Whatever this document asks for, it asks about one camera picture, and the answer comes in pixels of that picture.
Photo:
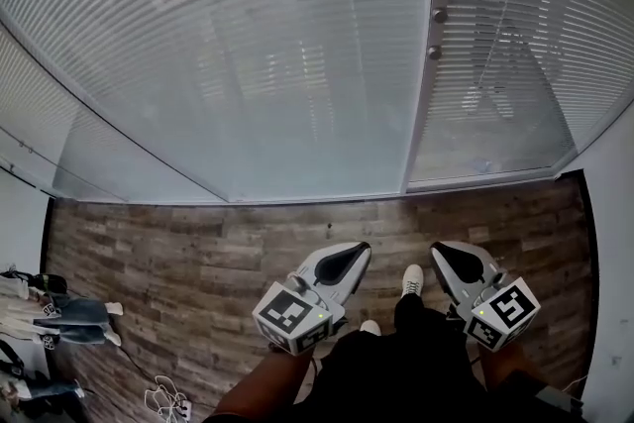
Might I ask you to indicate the narrow white window blinds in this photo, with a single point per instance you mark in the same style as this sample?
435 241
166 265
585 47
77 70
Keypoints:
525 64

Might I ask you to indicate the person's white left shoe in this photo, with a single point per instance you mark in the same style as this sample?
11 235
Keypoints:
370 327

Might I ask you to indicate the round grey blind knob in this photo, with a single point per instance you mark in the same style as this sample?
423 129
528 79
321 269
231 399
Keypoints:
434 52
439 15

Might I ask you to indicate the person's white right shoe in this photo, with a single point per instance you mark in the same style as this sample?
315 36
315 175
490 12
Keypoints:
412 281

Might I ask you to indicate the grey window frame post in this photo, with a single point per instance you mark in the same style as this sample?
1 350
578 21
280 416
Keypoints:
430 84

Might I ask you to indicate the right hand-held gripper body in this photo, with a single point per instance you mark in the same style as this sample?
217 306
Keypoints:
505 312

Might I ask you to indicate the person's white shoe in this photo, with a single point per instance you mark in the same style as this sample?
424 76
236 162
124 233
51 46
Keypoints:
412 281
370 327

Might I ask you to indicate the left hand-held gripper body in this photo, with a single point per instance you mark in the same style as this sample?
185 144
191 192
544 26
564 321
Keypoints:
292 317

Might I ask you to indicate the person's right forearm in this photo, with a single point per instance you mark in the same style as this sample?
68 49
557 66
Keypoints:
510 369

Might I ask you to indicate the wide white window blinds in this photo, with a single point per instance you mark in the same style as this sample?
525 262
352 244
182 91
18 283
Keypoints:
277 79

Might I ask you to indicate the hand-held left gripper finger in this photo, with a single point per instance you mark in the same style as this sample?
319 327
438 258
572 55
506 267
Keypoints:
337 249
357 270

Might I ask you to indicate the side white window blinds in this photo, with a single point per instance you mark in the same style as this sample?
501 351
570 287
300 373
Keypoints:
34 124

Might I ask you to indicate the dark grey box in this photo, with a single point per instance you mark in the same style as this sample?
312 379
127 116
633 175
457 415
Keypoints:
560 406

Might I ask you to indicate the person's left forearm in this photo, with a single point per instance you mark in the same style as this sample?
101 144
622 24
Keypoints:
262 386

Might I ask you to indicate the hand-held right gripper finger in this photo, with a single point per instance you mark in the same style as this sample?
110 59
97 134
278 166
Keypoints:
446 275
470 251

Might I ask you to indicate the person's black trousers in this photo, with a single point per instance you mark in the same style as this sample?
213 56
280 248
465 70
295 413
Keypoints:
396 376

